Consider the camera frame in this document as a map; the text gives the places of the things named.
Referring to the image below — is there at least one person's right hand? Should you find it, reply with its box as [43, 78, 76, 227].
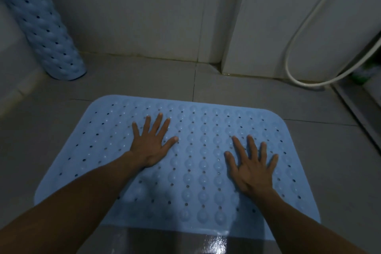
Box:
[224, 135, 279, 198]

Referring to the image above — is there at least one person's left hand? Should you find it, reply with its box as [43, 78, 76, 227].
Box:
[130, 113, 179, 168]

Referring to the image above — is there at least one blue bath mat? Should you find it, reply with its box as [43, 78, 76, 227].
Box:
[0, 0, 87, 81]
[34, 94, 321, 232]

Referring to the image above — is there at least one person's left forearm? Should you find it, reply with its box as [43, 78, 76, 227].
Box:
[0, 151, 149, 254]

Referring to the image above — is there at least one person's right forearm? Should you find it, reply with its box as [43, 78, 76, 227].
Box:
[246, 188, 366, 254]

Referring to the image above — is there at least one dark metal rack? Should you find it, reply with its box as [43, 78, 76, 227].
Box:
[331, 32, 381, 156]

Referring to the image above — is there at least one rolled blue bath mat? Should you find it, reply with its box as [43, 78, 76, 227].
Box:
[0, 0, 87, 81]

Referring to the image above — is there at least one white shower hose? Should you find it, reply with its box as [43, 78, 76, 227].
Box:
[284, 0, 381, 87]

